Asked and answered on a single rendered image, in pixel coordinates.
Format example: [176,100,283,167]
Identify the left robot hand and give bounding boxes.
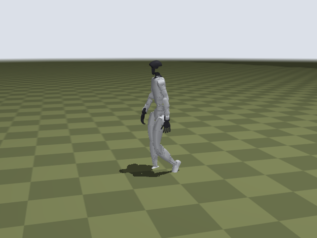
[161,116,170,133]

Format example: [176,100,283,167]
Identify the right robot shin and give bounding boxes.
[150,141,158,167]

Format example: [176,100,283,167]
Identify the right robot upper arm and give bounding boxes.
[149,89,154,99]

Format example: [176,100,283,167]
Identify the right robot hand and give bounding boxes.
[141,108,146,124]

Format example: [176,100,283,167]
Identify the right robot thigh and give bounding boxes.
[148,112,156,145]

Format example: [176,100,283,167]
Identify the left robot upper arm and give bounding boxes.
[157,79,169,101]

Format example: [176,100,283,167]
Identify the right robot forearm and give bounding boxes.
[144,97,153,112]

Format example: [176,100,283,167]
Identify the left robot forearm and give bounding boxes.
[162,98,170,120]

